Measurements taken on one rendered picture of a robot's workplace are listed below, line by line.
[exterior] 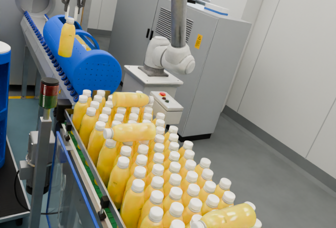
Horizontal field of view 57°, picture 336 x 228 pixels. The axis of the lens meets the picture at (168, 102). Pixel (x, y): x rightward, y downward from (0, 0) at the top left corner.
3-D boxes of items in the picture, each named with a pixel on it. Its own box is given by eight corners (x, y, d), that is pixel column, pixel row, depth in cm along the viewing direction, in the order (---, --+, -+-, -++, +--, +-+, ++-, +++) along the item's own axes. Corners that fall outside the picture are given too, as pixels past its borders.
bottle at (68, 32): (55, 52, 163) (61, 18, 156) (68, 54, 167) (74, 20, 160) (59, 57, 158) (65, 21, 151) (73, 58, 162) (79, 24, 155)
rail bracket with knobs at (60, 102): (70, 115, 164) (72, 98, 160) (73, 122, 159) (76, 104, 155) (50, 116, 159) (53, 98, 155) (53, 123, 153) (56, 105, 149)
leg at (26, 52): (25, 96, 358) (29, 45, 335) (26, 99, 354) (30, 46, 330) (20, 96, 355) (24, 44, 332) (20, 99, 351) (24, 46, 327)
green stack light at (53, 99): (54, 100, 119) (56, 89, 117) (58, 108, 114) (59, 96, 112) (36, 100, 115) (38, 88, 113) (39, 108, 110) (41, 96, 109)
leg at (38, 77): (38, 97, 366) (43, 46, 342) (39, 99, 362) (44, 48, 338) (33, 97, 363) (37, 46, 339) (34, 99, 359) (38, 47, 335)
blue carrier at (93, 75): (77, 52, 249) (83, 17, 239) (116, 101, 184) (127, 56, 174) (40, 48, 234) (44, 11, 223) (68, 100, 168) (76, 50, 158)
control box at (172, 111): (161, 106, 180) (165, 90, 176) (178, 124, 165) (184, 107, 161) (146, 107, 174) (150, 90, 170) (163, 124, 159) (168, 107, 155)
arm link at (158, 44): (153, 60, 240) (159, 33, 232) (171, 69, 231) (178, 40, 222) (139, 62, 228) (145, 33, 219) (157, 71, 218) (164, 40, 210)
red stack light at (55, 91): (56, 89, 117) (57, 79, 115) (59, 96, 112) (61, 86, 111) (38, 88, 113) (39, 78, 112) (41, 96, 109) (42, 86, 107)
